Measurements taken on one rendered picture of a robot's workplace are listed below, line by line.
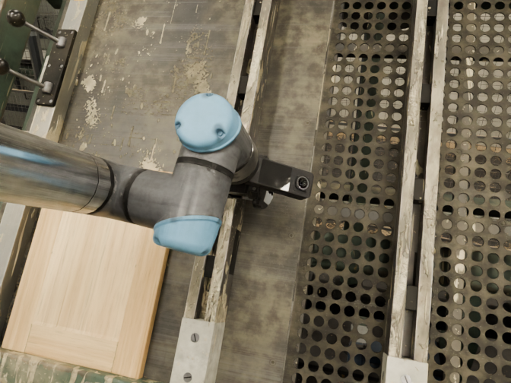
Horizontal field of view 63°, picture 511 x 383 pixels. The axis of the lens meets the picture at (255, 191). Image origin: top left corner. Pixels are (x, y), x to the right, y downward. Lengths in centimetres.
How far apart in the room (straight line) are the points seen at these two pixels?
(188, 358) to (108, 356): 19
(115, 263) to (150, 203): 41
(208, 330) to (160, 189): 33
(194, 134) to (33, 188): 18
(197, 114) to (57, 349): 62
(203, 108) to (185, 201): 11
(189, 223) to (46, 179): 16
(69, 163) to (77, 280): 49
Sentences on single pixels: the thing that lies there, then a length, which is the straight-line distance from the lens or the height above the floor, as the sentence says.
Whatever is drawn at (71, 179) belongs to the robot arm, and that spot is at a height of 136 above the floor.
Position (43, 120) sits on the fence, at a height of 129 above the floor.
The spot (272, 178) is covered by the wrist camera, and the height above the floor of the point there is 128.
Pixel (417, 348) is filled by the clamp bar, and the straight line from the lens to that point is 74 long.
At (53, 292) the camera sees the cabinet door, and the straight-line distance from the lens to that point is 98.
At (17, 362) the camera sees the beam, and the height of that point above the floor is 90.
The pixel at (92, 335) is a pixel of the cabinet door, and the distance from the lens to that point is 93.
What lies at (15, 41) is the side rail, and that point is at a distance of 136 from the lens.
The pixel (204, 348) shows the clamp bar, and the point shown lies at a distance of 77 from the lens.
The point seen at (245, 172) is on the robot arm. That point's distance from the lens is 60.
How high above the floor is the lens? 153
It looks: 24 degrees down
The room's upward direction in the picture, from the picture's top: straight up
